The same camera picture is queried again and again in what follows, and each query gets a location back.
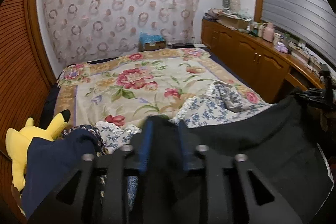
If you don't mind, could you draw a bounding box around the blue floral bed sheet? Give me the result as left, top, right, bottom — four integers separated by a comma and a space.
94, 82, 273, 203

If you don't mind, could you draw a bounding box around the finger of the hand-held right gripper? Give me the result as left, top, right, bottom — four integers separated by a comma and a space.
294, 88, 327, 109

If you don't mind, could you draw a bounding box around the navy blue garment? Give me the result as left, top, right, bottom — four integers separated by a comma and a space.
21, 124, 96, 216

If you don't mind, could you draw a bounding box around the dark ring-patterned garment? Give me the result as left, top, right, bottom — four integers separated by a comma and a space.
62, 126, 109, 203

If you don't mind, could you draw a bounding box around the open flat cardboard box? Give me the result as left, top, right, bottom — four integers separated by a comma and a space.
218, 14, 247, 29

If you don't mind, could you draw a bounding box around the pink thermos jug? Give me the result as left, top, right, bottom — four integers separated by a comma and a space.
263, 22, 275, 42

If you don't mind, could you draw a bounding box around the wooden louvered wardrobe door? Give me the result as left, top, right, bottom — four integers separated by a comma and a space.
0, 0, 57, 224

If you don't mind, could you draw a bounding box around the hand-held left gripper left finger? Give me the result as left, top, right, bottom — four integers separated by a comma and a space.
28, 116, 158, 224

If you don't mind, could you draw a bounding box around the yellow plush toy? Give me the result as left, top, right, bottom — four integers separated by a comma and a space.
6, 109, 71, 191

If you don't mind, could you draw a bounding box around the wooden sideboard cabinet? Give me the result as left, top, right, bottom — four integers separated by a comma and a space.
201, 18, 328, 104

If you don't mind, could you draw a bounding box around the sheer circle-patterned curtain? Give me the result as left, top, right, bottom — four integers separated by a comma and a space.
37, 0, 201, 64

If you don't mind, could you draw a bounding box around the cardboard box with label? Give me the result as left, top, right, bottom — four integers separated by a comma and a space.
139, 40, 166, 51

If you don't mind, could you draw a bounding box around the floral blanket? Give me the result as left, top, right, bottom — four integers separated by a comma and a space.
55, 48, 267, 130

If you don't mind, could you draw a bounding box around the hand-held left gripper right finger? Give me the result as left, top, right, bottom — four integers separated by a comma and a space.
178, 120, 302, 224

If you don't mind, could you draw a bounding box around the black printed t-shirt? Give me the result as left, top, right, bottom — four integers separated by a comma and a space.
133, 95, 334, 224

